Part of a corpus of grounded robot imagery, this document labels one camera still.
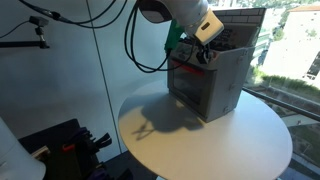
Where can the dark horizontal window rail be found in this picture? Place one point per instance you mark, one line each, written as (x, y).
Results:
(283, 104)

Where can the purple clamp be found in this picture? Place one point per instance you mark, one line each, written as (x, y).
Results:
(80, 133)

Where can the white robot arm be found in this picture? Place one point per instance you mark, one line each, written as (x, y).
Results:
(190, 10)

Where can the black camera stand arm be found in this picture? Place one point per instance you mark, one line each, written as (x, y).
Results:
(23, 44)

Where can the black spring clamp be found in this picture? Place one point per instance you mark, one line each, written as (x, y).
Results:
(101, 141)

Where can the beige flat strip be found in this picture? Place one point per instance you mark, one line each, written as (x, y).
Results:
(40, 152)

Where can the grey toy oven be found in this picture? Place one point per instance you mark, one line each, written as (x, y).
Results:
(226, 83)

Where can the white rounded plastic cover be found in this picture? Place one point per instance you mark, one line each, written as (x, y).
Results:
(16, 156)

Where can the black storage box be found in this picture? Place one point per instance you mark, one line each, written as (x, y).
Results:
(53, 136)

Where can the white building outside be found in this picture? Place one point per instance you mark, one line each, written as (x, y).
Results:
(293, 43)

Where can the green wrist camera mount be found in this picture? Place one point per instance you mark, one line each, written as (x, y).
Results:
(174, 33)

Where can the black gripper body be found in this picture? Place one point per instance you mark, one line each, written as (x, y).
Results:
(204, 46)

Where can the small black camera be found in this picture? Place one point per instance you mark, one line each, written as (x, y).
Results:
(39, 20)

